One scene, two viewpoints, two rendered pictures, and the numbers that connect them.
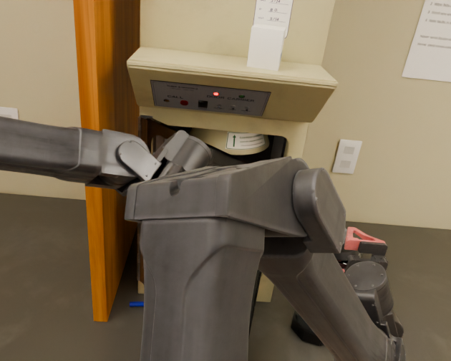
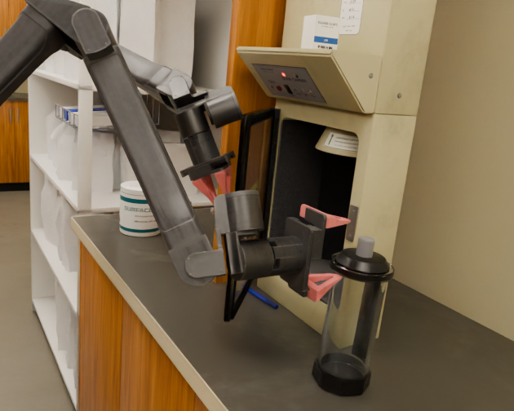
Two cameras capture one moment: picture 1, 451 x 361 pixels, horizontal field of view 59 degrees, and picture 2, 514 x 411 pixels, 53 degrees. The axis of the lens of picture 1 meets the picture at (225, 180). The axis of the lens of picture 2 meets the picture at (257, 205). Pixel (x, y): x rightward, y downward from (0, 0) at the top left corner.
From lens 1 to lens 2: 0.90 m
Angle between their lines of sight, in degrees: 58
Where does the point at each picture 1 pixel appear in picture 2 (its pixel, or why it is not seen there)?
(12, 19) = not seen: hidden behind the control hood
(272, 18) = (350, 16)
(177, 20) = (299, 28)
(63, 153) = (148, 74)
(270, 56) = (309, 38)
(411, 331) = not seen: outside the picture
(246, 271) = (32, 30)
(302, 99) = (328, 76)
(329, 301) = (111, 112)
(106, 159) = (163, 82)
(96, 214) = not seen: hidden behind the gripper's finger
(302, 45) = (369, 37)
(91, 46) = (233, 43)
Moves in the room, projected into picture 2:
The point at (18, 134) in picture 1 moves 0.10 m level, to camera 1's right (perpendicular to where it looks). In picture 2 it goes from (137, 62) to (150, 64)
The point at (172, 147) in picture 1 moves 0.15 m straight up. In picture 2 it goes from (214, 93) to (219, 12)
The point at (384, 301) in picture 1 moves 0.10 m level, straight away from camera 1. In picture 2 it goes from (232, 214) to (301, 221)
